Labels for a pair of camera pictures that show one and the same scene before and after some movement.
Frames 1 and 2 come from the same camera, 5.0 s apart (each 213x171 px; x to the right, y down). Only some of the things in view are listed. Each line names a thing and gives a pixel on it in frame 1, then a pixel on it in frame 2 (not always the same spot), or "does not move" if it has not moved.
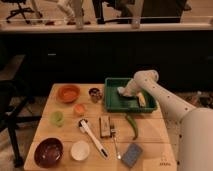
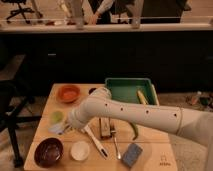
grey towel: (120, 89) to (56, 128)
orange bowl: (68, 93) does not move
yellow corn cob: (141, 100) does not move
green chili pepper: (134, 125) does not move
